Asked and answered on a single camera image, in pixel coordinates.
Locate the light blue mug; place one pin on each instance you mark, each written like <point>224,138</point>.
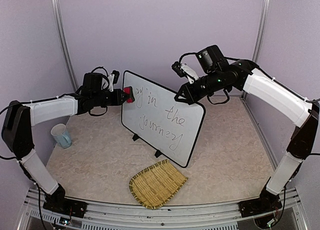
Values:
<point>61,135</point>

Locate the woven bamboo tray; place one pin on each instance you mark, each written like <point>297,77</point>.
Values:
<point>157,184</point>

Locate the aluminium corner post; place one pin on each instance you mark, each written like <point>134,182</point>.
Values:
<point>63,43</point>
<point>261,29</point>

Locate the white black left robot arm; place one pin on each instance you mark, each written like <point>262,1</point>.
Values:
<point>22,118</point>

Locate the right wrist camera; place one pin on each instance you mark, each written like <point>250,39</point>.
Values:
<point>183,70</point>

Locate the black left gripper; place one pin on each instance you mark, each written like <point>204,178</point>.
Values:
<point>118,100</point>

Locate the aluminium corner post right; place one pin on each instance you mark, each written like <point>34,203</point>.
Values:
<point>261,29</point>

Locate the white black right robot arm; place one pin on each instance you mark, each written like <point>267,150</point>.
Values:
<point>223,73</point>

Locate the aluminium corner post left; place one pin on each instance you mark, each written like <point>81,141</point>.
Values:
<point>63,43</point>

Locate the white whiteboard black frame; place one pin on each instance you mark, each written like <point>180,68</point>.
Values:
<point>170,127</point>

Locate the black whiteboard stand foot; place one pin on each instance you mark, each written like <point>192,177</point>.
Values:
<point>158,154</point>
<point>135,137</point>

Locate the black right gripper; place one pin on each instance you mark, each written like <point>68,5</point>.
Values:
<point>191,98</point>

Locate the aluminium front rail frame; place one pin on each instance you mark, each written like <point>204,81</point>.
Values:
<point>104,215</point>

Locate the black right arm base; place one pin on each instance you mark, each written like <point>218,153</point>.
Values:
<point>266,202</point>

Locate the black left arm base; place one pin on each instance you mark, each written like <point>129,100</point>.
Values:
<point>57,202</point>

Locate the red bone-shaped eraser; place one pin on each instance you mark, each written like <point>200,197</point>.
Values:
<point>129,93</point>

